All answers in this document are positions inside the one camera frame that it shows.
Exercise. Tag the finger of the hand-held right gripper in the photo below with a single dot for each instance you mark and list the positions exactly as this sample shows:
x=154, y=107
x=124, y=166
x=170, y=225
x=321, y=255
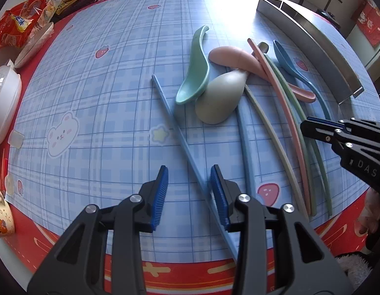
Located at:
x=323, y=121
x=315, y=130

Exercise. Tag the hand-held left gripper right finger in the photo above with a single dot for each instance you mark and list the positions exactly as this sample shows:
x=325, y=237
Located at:
x=219, y=199

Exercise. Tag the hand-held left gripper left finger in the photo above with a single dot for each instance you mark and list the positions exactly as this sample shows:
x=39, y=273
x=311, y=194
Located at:
x=159, y=199

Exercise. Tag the green chopstick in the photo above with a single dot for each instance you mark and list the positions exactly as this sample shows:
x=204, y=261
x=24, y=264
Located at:
x=312, y=196
x=323, y=175

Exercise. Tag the beige chopstick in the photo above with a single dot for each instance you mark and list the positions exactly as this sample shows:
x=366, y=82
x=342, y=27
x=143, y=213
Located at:
x=269, y=123

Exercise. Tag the pink chopstick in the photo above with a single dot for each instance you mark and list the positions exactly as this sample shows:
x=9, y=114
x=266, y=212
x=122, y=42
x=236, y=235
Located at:
x=282, y=98

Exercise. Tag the blue chopstick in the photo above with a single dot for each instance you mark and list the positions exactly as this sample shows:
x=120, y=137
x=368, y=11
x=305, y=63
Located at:
x=246, y=147
x=174, y=119

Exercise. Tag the blue spoon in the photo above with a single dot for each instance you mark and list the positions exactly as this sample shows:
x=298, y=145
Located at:
x=280, y=55

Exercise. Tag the metal utensil box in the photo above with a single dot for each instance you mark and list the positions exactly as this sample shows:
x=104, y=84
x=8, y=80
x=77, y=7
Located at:
x=315, y=40

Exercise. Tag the beige spoon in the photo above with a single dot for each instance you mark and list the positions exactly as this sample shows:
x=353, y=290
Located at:
x=214, y=101

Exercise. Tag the pink spoon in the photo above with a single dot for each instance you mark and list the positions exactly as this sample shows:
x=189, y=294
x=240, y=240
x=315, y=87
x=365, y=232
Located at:
x=229, y=57

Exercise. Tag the green spoon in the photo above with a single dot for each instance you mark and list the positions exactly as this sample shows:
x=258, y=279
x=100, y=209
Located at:
x=190, y=89

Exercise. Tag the person's right hand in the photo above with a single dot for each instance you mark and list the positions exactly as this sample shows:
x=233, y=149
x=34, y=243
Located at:
x=369, y=215

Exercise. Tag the red printed bag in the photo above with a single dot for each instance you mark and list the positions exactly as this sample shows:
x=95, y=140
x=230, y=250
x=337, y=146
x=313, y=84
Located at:
x=372, y=21

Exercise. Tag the blue plaid tablecloth red border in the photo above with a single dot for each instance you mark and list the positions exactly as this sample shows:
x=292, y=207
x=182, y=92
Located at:
x=100, y=104

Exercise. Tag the white fluffy cloth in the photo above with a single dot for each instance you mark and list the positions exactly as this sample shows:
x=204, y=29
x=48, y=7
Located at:
x=355, y=269

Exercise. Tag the small clear cup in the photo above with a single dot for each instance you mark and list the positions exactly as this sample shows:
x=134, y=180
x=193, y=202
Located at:
x=16, y=138

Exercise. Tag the printed cream mug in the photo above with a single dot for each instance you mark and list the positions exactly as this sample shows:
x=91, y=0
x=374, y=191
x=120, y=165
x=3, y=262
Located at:
x=2, y=218

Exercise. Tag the white plastic container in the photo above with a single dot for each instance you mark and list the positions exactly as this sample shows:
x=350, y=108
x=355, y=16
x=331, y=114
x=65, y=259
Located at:
x=5, y=98

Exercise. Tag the white flat packet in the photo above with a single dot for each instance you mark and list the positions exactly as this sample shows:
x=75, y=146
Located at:
x=33, y=44

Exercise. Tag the dark maroon bag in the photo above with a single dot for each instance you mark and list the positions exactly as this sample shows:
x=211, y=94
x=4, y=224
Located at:
x=85, y=2

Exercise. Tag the white yellow snack packet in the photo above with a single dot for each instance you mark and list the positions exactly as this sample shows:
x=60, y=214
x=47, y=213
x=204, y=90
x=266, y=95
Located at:
x=50, y=10

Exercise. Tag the red snack bag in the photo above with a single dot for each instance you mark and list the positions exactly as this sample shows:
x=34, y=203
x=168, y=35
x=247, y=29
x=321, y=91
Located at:
x=15, y=26
x=34, y=4

